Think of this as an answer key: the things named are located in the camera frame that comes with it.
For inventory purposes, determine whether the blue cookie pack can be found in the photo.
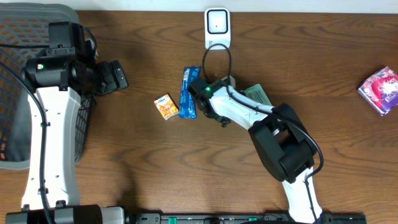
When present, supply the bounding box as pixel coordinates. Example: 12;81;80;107
178;67;201;119

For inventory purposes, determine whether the mint green snack packet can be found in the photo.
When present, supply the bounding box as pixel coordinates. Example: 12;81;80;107
244;84;272;106

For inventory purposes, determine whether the purple snack package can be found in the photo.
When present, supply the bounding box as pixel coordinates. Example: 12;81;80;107
357;67;397;116

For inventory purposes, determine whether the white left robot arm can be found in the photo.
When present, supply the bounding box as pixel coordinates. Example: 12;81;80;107
6;22;129;223

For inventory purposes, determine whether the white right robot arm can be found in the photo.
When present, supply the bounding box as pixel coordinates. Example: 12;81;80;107
188;77;324;223

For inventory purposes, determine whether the small orange box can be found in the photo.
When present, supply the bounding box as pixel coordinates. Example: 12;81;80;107
154;94;179;120

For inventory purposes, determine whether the grey mesh basket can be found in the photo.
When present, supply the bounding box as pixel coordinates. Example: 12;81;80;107
1;2;80;170

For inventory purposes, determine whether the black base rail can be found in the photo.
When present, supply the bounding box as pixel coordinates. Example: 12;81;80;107
124;213;367;224

